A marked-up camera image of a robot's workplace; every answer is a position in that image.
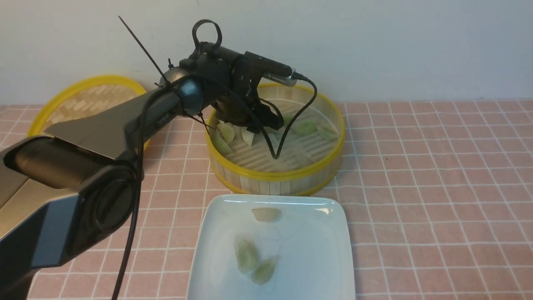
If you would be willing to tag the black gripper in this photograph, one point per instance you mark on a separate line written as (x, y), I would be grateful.
(223, 82)

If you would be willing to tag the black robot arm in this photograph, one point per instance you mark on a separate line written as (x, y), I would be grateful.
(68, 190)

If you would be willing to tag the white steamed dumpling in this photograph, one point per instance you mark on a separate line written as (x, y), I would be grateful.
(247, 136)

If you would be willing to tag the pale green steamed dumpling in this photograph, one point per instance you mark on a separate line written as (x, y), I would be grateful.
(220, 144)

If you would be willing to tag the white dumpling on plate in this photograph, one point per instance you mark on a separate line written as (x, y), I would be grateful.
(262, 214)

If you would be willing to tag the white square plate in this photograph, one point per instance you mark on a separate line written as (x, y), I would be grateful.
(310, 241)

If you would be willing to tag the small green dumpling on plate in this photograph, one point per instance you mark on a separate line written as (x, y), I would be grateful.
(264, 271)

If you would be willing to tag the black zip tie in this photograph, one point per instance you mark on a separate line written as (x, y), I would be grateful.
(143, 48)

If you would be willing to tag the green dumpling in steamer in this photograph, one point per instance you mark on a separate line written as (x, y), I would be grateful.
(306, 127)

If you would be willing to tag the bamboo steamer basket yellow rim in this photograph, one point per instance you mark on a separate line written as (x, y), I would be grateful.
(307, 163)

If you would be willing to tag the bamboo steamer lid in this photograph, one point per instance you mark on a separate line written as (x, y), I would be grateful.
(85, 98)

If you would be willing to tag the wrist camera black silver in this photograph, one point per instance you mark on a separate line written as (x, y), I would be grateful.
(269, 69)

